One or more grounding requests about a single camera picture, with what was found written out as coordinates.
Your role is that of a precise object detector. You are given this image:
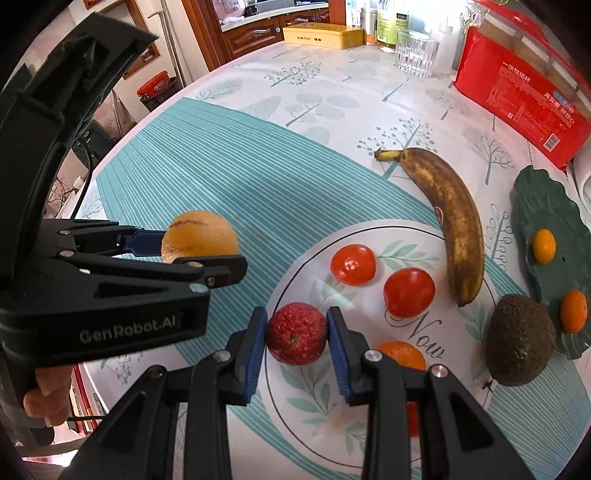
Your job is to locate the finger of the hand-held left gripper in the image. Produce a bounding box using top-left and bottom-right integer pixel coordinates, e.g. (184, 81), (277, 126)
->
(55, 251), (248, 296)
(41, 219), (170, 259)

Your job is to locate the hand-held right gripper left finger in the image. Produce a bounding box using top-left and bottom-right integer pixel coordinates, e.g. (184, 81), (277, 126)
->
(60, 307), (269, 480)

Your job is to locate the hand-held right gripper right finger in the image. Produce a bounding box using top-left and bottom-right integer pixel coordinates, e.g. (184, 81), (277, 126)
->
(325, 305), (536, 480)

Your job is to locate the large yellow orange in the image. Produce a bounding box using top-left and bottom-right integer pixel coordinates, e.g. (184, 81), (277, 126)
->
(161, 210), (240, 264)

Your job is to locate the speckled red apple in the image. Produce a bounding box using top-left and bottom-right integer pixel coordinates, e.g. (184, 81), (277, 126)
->
(265, 302), (329, 365)

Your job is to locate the orange tangerine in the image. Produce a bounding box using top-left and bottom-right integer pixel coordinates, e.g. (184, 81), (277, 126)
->
(378, 340), (428, 438)
(560, 290), (588, 334)

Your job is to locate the red tomato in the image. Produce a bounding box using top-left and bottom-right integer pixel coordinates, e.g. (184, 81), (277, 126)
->
(331, 244), (377, 286)
(383, 268), (436, 319)

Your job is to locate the brown avocado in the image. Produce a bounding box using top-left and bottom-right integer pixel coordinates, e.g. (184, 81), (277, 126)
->
(485, 294), (557, 387)

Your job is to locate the green leaf-shaped plate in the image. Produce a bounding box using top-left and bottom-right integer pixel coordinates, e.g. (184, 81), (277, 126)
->
(510, 165), (591, 361)

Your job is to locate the person's left hand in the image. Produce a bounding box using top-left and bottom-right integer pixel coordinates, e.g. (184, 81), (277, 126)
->
(23, 366), (75, 428)

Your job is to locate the tree print tablecloth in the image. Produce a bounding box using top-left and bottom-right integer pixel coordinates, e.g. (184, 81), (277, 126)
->
(74, 34), (591, 480)

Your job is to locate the red lid container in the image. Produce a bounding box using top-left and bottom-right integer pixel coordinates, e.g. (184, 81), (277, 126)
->
(136, 71), (181, 112)

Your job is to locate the brown spotted banana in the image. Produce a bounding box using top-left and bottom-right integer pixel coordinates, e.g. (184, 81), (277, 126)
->
(374, 148), (485, 308)

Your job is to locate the metal pipe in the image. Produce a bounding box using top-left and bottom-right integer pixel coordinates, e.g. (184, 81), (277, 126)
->
(157, 7), (186, 89)

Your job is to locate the brown wooden cabinet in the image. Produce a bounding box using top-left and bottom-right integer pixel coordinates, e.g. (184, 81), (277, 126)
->
(182, 0), (345, 72)

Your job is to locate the small yellow-orange kumquat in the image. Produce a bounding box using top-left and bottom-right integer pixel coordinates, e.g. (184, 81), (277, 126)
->
(532, 228), (557, 265)

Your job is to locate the yellow tin box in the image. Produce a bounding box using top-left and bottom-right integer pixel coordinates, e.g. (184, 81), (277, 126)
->
(283, 21), (364, 51)

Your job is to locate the metal can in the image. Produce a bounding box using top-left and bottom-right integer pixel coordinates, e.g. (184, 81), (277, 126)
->
(360, 7), (380, 45)

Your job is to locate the clear glass cup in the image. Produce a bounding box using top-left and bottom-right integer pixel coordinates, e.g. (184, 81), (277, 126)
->
(394, 30), (439, 78)

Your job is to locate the green label bottle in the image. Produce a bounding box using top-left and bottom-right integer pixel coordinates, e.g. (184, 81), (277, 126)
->
(376, 0), (411, 47)

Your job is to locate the white plastic bottle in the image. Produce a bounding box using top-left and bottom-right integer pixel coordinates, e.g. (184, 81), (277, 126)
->
(434, 18), (458, 75)

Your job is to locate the red paper cup package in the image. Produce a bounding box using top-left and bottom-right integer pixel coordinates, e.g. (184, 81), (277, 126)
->
(451, 25), (591, 171)

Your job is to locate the black cable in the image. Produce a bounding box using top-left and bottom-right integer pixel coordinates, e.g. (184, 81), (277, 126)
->
(69, 138), (98, 220)

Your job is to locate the wooden picture frame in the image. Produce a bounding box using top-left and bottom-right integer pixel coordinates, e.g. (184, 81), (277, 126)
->
(122, 0), (162, 80)

